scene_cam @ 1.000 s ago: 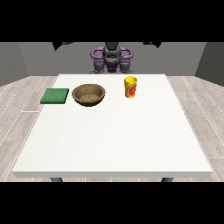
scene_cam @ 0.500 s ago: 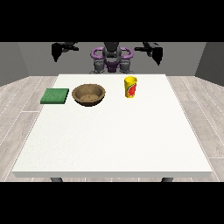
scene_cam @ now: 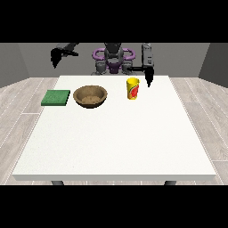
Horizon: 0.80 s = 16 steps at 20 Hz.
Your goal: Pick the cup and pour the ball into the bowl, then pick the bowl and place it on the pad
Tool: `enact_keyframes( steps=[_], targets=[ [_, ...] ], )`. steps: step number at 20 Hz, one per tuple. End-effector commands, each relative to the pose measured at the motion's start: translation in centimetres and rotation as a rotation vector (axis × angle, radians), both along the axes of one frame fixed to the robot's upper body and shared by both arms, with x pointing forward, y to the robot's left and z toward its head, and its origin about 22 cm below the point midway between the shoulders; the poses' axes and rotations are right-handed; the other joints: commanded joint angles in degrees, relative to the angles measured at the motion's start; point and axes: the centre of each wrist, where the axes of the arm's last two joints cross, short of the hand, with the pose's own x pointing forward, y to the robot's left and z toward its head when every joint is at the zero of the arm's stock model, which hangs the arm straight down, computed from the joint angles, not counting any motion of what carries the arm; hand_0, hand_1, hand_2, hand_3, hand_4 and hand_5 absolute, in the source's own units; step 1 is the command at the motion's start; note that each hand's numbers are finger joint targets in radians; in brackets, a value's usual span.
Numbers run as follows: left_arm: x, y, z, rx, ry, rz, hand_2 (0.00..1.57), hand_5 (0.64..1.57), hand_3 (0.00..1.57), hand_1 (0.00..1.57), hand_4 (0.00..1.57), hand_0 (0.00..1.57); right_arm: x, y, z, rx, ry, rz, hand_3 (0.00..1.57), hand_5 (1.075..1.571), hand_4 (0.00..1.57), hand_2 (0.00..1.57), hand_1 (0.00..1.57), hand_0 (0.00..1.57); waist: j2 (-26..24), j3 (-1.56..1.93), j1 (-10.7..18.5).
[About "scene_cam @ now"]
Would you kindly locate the dark table leg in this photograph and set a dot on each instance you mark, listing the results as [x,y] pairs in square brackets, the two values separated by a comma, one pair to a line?
[58,183]
[170,183]

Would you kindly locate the green square pad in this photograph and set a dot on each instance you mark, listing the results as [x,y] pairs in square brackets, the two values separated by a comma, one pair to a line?
[55,97]

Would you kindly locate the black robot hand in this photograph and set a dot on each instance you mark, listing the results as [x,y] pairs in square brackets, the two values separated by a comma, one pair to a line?
[55,56]
[148,74]

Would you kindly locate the grey robot trunk purple rings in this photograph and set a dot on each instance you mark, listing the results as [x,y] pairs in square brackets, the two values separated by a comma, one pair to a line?
[112,61]

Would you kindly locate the brown wooden bowl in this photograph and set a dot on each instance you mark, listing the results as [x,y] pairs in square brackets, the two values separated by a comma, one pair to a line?
[90,96]

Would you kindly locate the yellow cup with melon print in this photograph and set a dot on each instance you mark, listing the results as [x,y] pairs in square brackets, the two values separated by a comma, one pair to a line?
[132,88]

